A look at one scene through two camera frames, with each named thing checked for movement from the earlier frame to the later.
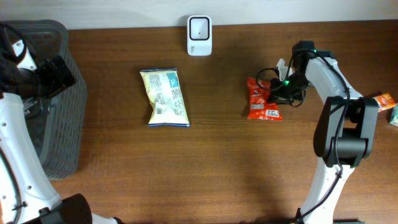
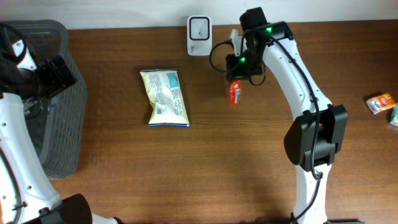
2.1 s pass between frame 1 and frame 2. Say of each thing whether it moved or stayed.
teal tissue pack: stayed
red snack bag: moved
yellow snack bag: stayed
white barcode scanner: stayed
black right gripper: moved
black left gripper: stayed
